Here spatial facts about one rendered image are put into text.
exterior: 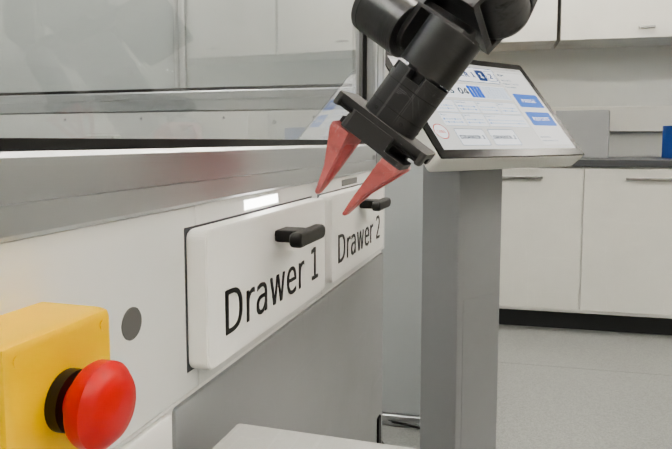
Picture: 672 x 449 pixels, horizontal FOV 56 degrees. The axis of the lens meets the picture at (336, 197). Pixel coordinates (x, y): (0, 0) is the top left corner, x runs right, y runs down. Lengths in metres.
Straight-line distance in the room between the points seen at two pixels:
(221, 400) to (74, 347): 0.27
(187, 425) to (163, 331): 0.09
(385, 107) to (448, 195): 0.93
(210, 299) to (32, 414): 0.21
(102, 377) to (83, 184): 0.14
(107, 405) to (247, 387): 0.33
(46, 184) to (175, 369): 0.19
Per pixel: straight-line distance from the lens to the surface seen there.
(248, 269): 0.56
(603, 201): 3.47
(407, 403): 2.34
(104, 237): 0.41
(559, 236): 3.47
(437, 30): 0.59
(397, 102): 0.59
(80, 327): 0.33
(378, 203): 0.87
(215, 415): 0.58
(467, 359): 1.60
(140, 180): 0.45
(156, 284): 0.47
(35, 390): 0.32
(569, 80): 4.16
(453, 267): 1.52
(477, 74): 1.62
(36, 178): 0.37
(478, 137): 1.41
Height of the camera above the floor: 1.00
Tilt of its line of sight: 5 degrees down
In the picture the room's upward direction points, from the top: straight up
